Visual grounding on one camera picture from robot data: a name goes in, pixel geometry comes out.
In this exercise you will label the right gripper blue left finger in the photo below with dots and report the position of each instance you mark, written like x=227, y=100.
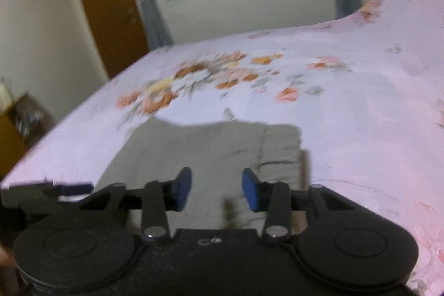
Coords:
x=154, y=200

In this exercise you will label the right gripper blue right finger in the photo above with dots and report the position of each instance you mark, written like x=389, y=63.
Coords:
x=278, y=201

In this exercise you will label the grey pants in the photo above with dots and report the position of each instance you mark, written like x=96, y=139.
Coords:
x=217, y=154

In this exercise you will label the person's left hand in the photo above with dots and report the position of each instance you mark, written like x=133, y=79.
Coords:
x=6, y=258

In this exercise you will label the cluttered side table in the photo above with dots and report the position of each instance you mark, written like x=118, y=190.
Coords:
x=24, y=122

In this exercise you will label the pink floral bed sheet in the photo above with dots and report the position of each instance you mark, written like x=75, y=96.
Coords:
x=365, y=91

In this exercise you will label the brown wooden door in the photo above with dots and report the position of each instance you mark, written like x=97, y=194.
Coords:
x=117, y=31

